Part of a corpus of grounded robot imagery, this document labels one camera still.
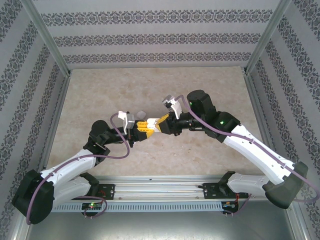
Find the circuit board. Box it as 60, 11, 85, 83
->
221, 201, 240, 212
81, 202, 103, 211

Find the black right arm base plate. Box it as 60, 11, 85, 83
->
202, 182, 250, 200

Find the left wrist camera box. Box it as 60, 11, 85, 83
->
116, 110, 136, 135

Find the aluminium frame post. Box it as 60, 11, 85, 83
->
21, 0, 72, 77
242, 0, 293, 75

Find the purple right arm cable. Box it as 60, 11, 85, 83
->
174, 94, 320, 216

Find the left circuit board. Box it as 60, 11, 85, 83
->
81, 202, 103, 211

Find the slotted grey cable duct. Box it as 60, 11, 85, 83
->
51, 201, 223, 213

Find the aluminium table side rail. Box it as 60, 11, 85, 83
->
243, 72, 286, 181
33, 74, 72, 182

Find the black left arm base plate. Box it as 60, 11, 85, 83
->
70, 183, 116, 201

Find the right circuit board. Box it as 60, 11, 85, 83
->
221, 201, 240, 212

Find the sheet metal tray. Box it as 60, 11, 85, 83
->
11, 198, 312, 240

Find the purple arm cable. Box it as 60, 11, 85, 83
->
26, 112, 131, 225
174, 94, 320, 216

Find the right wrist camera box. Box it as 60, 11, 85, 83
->
161, 93, 183, 120

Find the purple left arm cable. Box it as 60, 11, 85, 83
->
26, 112, 131, 225

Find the aluminium mounting rail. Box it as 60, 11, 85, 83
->
23, 174, 293, 202

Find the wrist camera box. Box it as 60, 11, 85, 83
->
161, 93, 183, 120
116, 110, 136, 135

